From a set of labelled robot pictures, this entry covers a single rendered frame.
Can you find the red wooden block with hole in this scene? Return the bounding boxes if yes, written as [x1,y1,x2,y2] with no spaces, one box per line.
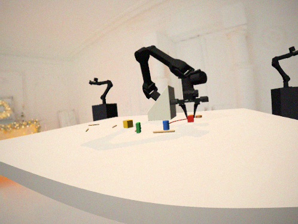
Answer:
[187,116,194,123]

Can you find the small green block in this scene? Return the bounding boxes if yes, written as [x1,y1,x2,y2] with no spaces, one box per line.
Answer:
[135,122,141,134]

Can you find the blue cylinder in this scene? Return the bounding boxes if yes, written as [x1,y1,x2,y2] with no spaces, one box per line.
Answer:
[163,120,170,131]

